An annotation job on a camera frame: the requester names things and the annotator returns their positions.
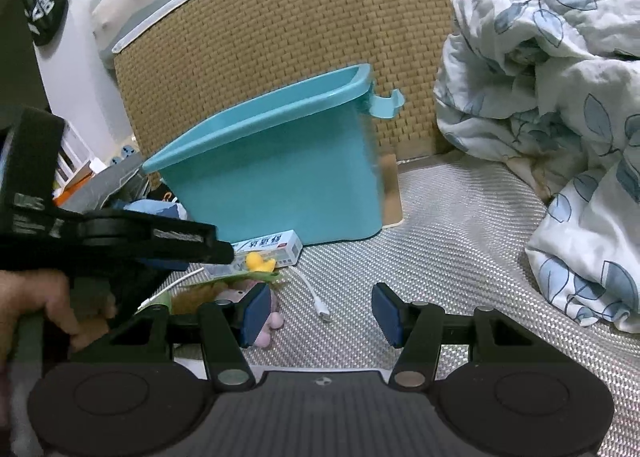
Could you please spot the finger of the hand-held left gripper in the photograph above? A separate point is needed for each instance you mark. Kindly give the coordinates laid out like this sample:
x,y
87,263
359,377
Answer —
x,y
215,252

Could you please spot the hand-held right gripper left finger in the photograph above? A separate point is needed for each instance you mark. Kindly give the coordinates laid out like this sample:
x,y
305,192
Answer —
x,y
256,313

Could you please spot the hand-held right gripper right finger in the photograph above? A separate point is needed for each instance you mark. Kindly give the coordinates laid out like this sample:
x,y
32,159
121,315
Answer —
x,y
387,314

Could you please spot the pink plush toy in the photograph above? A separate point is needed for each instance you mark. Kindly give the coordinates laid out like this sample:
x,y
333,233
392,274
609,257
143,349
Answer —
x,y
275,319

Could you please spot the yellow duck toy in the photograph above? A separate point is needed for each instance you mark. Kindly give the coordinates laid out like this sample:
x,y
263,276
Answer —
x,y
257,262

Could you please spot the white toothpaste box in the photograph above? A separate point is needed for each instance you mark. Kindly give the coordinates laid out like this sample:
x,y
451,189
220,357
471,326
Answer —
x,y
282,243

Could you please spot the teal plastic bin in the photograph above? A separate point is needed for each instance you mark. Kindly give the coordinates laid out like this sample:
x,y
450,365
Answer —
x,y
275,177

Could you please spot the person's left hand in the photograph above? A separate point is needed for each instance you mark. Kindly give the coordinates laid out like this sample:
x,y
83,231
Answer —
x,y
30,292

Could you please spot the brown green plush toy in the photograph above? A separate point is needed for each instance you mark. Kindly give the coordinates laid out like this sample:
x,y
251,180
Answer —
x,y
195,297

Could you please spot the blue cloth item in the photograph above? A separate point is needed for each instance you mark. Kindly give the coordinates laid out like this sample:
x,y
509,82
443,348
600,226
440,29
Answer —
x,y
160,209

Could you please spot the silver woven mat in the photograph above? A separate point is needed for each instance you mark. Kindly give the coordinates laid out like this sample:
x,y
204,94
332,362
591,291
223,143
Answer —
x,y
450,262

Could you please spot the woven rattan headboard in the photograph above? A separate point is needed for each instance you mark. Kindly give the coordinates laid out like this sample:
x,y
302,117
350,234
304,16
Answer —
x,y
300,27

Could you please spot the white blue floral blanket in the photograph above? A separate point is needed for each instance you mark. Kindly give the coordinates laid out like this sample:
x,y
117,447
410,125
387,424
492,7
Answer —
x,y
550,87

